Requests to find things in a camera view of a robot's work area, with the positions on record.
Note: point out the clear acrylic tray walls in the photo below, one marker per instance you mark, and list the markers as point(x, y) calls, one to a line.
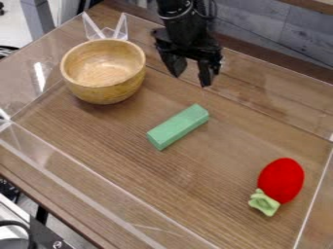
point(150, 163)

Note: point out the brown wooden bowl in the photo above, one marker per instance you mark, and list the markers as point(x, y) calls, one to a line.
point(103, 70)

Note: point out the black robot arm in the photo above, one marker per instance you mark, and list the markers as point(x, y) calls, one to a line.
point(175, 5)

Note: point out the black table leg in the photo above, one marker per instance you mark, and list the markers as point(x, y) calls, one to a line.
point(41, 215)

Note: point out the green rectangular stick block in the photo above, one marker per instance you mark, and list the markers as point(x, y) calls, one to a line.
point(176, 126)

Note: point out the black bracket with bolt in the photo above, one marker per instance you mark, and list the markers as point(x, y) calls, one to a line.
point(44, 238)

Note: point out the red plush strawberry toy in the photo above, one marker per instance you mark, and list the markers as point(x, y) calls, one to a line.
point(279, 183)

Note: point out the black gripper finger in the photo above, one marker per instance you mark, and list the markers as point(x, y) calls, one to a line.
point(208, 69)
point(175, 63)

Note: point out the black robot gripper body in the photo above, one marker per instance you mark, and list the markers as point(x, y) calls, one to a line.
point(184, 38)

